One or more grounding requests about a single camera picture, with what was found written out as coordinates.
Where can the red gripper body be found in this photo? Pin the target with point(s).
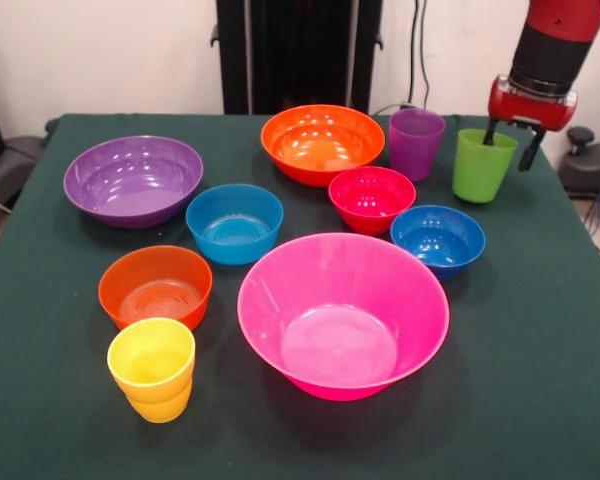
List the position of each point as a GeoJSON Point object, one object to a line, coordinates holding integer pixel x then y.
{"type": "Point", "coordinates": [530, 110]}

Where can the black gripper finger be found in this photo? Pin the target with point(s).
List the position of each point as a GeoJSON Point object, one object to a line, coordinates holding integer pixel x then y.
{"type": "Point", "coordinates": [531, 155]}
{"type": "Point", "coordinates": [492, 132]}

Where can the green cup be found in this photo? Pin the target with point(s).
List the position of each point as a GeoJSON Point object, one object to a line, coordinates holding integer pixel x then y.
{"type": "Point", "coordinates": [480, 172]}

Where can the dark blue bowl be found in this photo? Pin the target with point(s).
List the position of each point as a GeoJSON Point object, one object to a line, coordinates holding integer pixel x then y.
{"type": "Point", "coordinates": [440, 245]}

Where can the large pink bowl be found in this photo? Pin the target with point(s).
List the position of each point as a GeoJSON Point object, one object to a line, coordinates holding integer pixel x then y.
{"type": "Point", "coordinates": [340, 310]}

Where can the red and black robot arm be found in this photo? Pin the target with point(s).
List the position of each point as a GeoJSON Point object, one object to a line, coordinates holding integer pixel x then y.
{"type": "Point", "coordinates": [550, 50]}

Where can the black stand with knob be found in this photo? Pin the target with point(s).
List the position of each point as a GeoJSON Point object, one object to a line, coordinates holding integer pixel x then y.
{"type": "Point", "coordinates": [590, 165]}

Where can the purple cup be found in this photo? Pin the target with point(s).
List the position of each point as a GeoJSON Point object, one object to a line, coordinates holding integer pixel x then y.
{"type": "Point", "coordinates": [415, 155]}

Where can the small red bowl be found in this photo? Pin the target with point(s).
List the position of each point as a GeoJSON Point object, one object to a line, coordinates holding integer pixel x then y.
{"type": "Point", "coordinates": [370, 205]}

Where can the large orange bowl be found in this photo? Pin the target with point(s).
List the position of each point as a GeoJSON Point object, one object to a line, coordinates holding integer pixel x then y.
{"type": "Point", "coordinates": [320, 150]}

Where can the dark green table cloth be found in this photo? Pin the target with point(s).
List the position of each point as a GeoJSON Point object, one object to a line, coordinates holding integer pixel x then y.
{"type": "Point", "coordinates": [505, 350]}

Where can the light blue bowl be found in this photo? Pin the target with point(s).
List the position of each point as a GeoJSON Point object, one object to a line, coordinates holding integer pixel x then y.
{"type": "Point", "coordinates": [235, 230]}

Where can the large purple bowl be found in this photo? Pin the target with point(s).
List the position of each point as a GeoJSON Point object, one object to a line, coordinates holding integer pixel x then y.
{"type": "Point", "coordinates": [130, 200]}

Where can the small orange-red bowl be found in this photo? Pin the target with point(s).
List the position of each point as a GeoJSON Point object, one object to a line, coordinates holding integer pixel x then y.
{"type": "Point", "coordinates": [155, 285]}

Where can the yellow cup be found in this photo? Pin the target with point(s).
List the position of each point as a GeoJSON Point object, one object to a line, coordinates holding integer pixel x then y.
{"type": "Point", "coordinates": [150, 370]}

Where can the black stand base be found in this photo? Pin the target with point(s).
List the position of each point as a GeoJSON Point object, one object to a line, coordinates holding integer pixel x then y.
{"type": "Point", "coordinates": [10, 165]}

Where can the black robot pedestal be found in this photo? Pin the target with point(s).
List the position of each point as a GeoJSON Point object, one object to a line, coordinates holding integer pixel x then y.
{"type": "Point", "coordinates": [300, 50]}

